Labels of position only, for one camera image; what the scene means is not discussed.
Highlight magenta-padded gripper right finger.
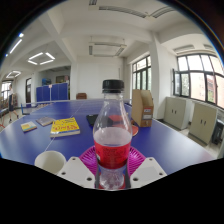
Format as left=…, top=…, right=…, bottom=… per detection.
left=125, top=146, right=168, bottom=190

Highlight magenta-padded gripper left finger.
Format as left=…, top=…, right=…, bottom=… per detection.
left=56, top=145, right=98, bottom=190

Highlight clear red-labelled drink bottle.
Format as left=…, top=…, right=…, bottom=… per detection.
left=92, top=79, right=134, bottom=191

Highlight white cup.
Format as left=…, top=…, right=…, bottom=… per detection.
left=34, top=150, right=67, bottom=176

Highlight red table tennis paddle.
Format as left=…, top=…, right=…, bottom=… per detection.
left=109, top=114, right=140, bottom=137

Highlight black paddle case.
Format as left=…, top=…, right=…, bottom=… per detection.
left=86, top=113, right=100, bottom=127

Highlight grey booklet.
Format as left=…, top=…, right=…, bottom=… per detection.
left=35, top=116, right=56, bottom=127

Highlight small yellow and blue book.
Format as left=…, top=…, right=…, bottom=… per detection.
left=20, top=121, right=38, bottom=133

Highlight brown cardboard file box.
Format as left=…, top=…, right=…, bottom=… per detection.
left=130, top=88, right=155, bottom=128

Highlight beige cabinet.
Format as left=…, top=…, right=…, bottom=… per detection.
left=163, top=96, right=188, bottom=130
left=188, top=102, right=218, bottom=145

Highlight brown armchair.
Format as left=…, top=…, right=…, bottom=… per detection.
left=75, top=92, right=88, bottom=100

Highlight table tennis net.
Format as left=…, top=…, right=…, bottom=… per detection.
left=20, top=101, right=44, bottom=116

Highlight blue folded partition boards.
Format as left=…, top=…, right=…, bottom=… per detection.
left=35, top=82, right=70, bottom=103

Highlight black bin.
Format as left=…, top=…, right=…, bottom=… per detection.
left=211, top=119, right=224, bottom=146

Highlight dark door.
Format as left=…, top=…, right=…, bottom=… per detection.
left=25, top=77, right=33, bottom=104

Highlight person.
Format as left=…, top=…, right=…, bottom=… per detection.
left=7, top=83, right=20, bottom=123

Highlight tall black-framed window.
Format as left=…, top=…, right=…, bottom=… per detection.
left=132, top=55, right=153, bottom=100

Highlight wide black-framed window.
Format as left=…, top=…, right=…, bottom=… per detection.
left=173, top=53, right=224, bottom=109

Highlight group of ceiling lights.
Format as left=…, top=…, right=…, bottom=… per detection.
left=4, top=32, right=56, bottom=79

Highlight ceiling air conditioner unit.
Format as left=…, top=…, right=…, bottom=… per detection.
left=88, top=42, right=128, bottom=58

